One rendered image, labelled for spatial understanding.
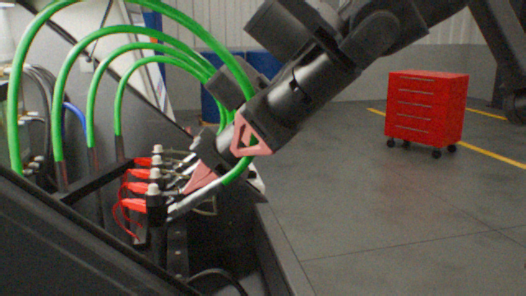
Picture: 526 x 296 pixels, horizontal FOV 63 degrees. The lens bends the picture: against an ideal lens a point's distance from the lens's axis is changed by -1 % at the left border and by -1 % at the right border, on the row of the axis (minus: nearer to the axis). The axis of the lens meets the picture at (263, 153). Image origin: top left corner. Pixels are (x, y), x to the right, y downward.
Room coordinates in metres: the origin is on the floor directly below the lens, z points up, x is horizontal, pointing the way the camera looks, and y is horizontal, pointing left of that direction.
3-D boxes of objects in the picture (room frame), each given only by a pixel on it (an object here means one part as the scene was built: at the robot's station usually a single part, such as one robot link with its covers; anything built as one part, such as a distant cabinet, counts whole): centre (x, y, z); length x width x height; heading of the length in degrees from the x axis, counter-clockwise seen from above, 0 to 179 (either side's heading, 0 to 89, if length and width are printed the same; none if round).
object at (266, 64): (5.74, 0.25, 0.51); 1.20 x 0.85 x 1.02; 104
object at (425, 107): (4.68, -1.77, 0.43); 0.70 x 0.46 x 0.86; 41
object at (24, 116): (0.84, 0.49, 1.20); 0.13 x 0.03 x 0.31; 11
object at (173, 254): (0.78, 0.20, 0.91); 0.34 x 0.10 x 0.15; 11
